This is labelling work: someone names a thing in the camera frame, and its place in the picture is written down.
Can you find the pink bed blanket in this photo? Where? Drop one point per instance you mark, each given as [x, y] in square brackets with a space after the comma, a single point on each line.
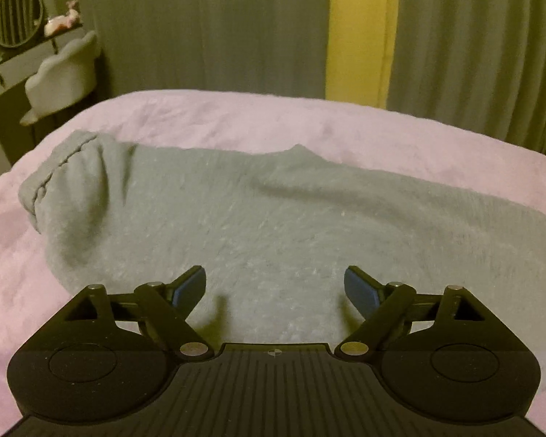
[200, 118]

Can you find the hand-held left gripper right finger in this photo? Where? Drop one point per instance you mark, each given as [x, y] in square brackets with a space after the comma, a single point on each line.
[357, 283]

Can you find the white plush chair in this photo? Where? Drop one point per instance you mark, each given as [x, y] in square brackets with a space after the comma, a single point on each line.
[63, 75]

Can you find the dark vanity desk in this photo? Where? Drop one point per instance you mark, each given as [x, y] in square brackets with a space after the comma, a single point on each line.
[9, 70]

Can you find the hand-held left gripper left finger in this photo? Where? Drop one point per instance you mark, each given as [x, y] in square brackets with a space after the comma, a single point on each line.
[191, 283]

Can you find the grey curtain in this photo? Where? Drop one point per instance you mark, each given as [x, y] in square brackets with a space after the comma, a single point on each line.
[200, 27]
[477, 41]

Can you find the grey pants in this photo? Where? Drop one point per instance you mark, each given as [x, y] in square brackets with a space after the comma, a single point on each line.
[264, 218]

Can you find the round vanity mirror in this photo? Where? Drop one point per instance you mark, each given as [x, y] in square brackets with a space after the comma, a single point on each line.
[16, 16]

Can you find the pink toy figure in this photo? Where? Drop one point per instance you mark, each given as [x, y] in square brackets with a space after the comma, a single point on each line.
[63, 20]

